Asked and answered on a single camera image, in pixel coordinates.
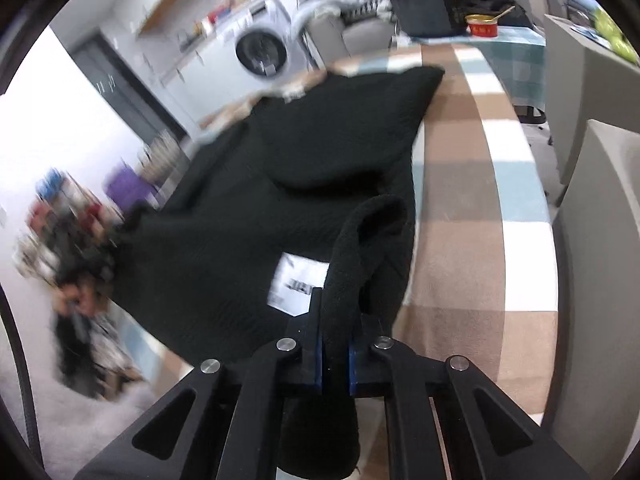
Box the black knit t-shirt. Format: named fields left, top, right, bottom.
left=112, top=66, right=444, bottom=479

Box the person's left hand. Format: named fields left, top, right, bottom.
left=53, top=280, right=108, bottom=318

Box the shoe rack with shoes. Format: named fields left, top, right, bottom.
left=14, top=169, right=122, bottom=286

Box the purple bag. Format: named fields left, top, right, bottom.
left=103, top=164, right=157, bottom=214

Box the checkered brown blue tablecloth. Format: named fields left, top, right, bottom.
left=119, top=41, right=561, bottom=480

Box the grey chair back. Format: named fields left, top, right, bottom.
left=542, top=120, right=639, bottom=479

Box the white front-load washing machine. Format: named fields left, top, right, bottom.
left=231, top=0, right=309, bottom=84

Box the grey sofa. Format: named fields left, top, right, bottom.
left=306, top=12, right=395, bottom=63

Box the teal checkered small tablecloth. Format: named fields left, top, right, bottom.
left=396, top=26, right=546, bottom=110

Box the red instant noodle cup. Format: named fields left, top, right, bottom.
left=465, top=6, right=515, bottom=38

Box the green plush toy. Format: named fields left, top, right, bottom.
left=593, top=8, right=639, bottom=65

